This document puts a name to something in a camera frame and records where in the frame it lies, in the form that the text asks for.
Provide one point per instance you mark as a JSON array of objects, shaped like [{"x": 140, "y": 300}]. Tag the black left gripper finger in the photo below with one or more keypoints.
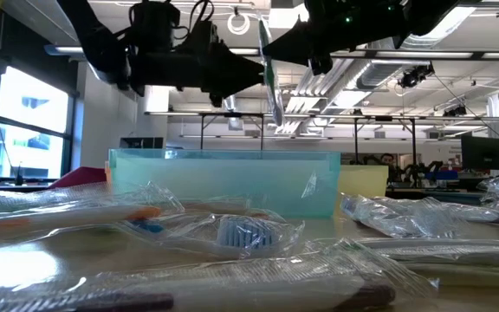
[{"x": 232, "y": 71}]

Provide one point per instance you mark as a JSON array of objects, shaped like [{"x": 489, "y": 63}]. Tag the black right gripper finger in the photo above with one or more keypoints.
[{"x": 295, "y": 43}]

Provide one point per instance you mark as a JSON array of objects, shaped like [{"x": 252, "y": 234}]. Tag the green toothbrush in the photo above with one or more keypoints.
[
  {"x": 102, "y": 195},
  {"x": 427, "y": 251},
  {"x": 271, "y": 86}
]

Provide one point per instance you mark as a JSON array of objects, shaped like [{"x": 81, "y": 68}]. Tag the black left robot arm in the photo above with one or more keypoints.
[{"x": 98, "y": 47}]

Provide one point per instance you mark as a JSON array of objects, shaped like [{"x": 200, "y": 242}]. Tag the black background robot arm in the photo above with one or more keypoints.
[{"x": 414, "y": 170}]

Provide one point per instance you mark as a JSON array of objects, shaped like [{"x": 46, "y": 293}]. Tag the white ceiling light panel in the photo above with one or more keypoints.
[{"x": 284, "y": 17}]

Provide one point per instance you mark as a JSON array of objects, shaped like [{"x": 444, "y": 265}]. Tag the green translucent plastic bin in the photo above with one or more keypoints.
[{"x": 232, "y": 182}]

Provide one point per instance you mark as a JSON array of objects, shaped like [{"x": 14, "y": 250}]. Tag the orange plastic bin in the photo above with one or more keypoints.
[{"x": 107, "y": 177}]

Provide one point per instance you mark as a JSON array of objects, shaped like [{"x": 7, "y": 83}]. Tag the person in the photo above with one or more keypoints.
[{"x": 387, "y": 159}]

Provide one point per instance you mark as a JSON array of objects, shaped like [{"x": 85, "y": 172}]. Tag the large window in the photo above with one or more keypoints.
[{"x": 33, "y": 99}]

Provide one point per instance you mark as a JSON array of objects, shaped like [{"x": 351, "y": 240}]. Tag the magenta plastic bin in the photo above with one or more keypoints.
[{"x": 80, "y": 177}]

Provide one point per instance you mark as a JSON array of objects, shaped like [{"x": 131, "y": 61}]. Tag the yellow plastic bin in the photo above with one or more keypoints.
[{"x": 362, "y": 182}]

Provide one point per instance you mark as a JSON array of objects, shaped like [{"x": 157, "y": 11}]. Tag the blue box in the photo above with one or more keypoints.
[{"x": 442, "y": 175}]

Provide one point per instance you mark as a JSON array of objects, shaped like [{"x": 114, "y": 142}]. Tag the black computer monitor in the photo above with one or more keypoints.
[{"x": 483, "y": 152}]

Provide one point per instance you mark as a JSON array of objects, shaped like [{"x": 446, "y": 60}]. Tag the purple wrapped toothbrush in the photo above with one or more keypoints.
[{"x": 232, "y": 290}]

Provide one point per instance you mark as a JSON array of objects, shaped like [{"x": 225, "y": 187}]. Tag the black metal frame stand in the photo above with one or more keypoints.
[{"x": 232, "y": 115}]

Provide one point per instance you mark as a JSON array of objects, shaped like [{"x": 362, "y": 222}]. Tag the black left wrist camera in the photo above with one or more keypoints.
[{"x": 204, "y": 34}]

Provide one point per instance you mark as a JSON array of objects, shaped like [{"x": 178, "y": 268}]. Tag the black ceiling camera rig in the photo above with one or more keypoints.
[{"x": 414, "y": 77}]

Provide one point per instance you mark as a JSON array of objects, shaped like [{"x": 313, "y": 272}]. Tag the black overhead frame rail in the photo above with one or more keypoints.
[{"x": 475, "y": 55}]

